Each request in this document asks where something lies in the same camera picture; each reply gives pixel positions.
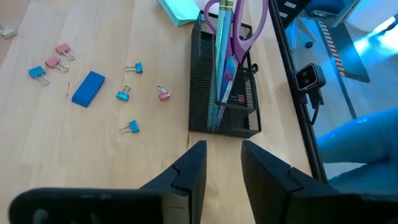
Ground black camera cable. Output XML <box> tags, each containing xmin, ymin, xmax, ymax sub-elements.
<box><xmin>307</xmin><ymin>88</ymin><xmax>325</xmax><ymax>126</ymax></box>

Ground teal sticky note pad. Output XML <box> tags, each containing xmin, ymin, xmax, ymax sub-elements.
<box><xmin>157</xmin><ymin>0</ymin><xmax>201</xmax><ymax>28</ymax></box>

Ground black mesh desk organizer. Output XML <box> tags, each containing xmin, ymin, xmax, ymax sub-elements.
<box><xmin>188</xmin><ymin>10</ymin><xmax>262</xmax><ymax>139</ymax></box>

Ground blue binder clip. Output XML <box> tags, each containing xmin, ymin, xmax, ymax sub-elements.
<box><xmin>27</xmin><ymin>65</ymin><xmax>50</xmax><ymax>86</ymax></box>
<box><xmin>119</xmin><ymin>119</ymin><xmax>141</xmax><ymax>136</ymax></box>
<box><xmin>116</xmin><ymin>85</ymin><xmax>132</xmax><ymax>103</ymax></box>
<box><xmin>124</xmin><ymin>62</ymin><xmax>144</xmax><ymax>75</ymax></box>

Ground black aluminium table frame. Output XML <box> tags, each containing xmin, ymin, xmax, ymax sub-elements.
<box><xmin>267</xmin><ymin>0</ymin><xmax>330</xmax><ymax>185</ymax></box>

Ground person's leg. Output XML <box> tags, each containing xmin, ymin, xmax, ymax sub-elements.
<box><xmin>315</xmin><ymin>107</ymin><xmax>398</xmax><ymax>195</ymax></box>

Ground small black table camera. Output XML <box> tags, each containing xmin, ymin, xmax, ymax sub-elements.
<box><xmin>294</xmin><ymin>62</ymin><xmax>327</xmax><ymax>92</ymax></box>

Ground teal pencil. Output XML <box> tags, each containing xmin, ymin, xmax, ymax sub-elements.
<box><xmin>213</xmin><ymin>0</ymin><xmax>228</xmax><ymax>97</ymax></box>
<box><xmin>221</xmin><ymin>0</ymin><xmax>234</xmax><ymax>94</ymax></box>

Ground striped floor strip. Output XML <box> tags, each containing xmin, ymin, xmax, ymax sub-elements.
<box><xmin>318</xmin><ymin>21</ymin><xmax>346</xmax><ymax>77</ymax></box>

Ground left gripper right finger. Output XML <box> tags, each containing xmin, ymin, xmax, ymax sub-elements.
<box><xmin>241</xmin><ymin>140</ymin><xmax>343</xmax><ymax>224</ymax></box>

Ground blue eraser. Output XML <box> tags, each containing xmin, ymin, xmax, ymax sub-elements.
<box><xmin>71</xmin><ymin>70</ymin><xmax>106</xmax><ymax>108</ymax></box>

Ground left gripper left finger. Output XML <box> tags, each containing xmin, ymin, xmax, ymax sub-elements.
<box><xmin>139</xmin><ymin>140</ymin><xmax>208</xmax><ymax>224</ymax></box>

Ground purple handled scissors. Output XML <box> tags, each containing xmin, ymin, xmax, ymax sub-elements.
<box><xmin>203</xmin><ymin>0</ymin><xmax>269</xmax><ymax>104</ymax></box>

